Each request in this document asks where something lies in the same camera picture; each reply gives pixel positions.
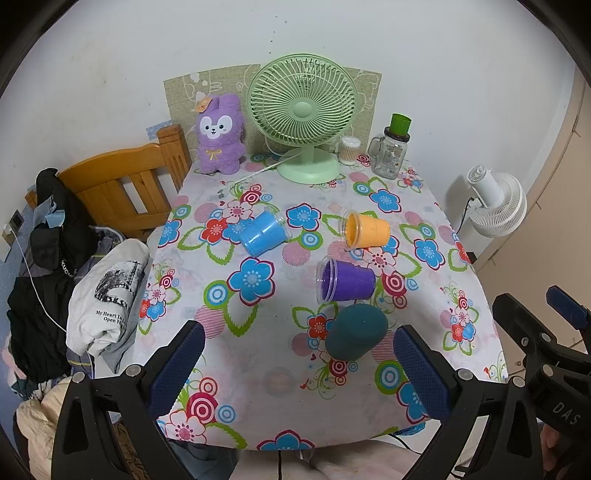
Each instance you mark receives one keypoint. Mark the white floor fan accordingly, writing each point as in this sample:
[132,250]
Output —
[501,203]

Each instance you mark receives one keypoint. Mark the green cup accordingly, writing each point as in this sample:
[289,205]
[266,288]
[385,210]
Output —
[400,122]

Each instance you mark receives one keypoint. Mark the purple cup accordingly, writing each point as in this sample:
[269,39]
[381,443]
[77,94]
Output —
[351,281]

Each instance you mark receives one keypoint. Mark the orange cup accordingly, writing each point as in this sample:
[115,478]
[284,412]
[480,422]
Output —
[369,230]

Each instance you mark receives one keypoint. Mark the green desk fan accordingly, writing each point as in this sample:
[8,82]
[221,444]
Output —
[302,110]

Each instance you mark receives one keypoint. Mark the purple plush toy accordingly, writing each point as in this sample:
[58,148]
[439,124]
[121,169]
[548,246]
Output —
[219,143]

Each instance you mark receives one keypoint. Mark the blue wall tape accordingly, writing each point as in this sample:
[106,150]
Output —
[157,128]

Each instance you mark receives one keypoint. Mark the blue cup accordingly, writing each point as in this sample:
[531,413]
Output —
[261,233]

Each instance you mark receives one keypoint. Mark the black jacket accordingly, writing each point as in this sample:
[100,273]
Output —
[51,244]

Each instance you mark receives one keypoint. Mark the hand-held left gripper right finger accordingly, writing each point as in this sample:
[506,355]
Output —
[422,369]

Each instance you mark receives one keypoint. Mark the dark teal cup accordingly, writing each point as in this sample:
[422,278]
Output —
[355,332]

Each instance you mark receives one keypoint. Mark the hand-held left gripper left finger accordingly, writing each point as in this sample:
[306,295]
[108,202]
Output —
[178,364]

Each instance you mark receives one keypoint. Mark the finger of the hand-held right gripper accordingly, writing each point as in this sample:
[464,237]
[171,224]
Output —
[561,300]
[515,311]

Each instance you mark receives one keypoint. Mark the floral tablecloth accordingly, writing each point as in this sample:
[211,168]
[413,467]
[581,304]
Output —
[277,332]

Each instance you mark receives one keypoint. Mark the dark cloth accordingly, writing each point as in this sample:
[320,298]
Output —
[34,332]

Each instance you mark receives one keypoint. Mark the beige wooden door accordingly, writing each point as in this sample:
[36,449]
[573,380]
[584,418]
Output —
[558,194]

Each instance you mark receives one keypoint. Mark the beige printed wall mat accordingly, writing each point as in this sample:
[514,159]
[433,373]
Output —
[184,101]

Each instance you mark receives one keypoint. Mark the beige quilted cloth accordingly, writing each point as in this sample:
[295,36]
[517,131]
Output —
[37,415]

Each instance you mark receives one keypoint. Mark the wall outlet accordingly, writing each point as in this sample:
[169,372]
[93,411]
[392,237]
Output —
[14,222]

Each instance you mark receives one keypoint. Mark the cotton swab container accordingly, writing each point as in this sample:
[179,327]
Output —
[349,151]

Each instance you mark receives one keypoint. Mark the white printed shirt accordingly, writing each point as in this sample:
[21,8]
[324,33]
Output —
[111,300]

